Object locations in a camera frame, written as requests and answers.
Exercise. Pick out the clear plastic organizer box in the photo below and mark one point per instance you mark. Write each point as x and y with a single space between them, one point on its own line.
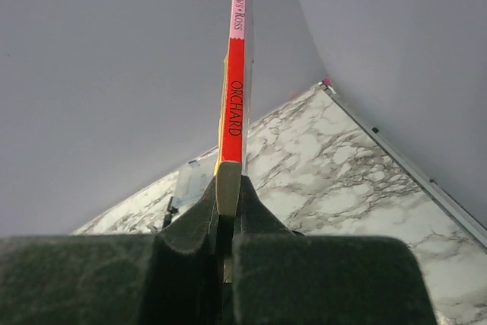
192 180

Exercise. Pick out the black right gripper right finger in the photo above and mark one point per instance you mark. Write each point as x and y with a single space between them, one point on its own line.
285 278

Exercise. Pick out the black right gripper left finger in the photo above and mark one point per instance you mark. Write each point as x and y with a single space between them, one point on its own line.
164 278

